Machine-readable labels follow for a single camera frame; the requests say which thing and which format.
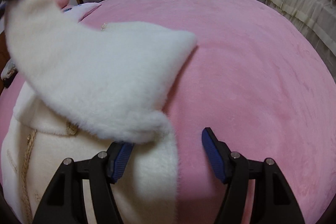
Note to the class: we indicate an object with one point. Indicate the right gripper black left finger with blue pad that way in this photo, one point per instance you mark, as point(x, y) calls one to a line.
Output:
point(63, 200)

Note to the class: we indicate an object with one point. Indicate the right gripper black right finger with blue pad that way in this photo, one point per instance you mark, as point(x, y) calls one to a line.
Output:
point(273, 199)

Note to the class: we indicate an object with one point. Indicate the white fluffy cardigan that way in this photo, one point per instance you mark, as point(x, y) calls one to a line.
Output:
point(85, 88)

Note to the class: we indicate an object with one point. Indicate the brown wooden headboard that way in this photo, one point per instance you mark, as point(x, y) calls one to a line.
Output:
point(4, 56)

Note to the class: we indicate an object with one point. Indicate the grey white small object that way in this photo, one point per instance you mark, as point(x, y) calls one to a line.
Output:
point(8, 70)

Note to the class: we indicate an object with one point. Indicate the pink plush bed blanket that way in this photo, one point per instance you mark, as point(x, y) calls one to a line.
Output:
point(252, 77)

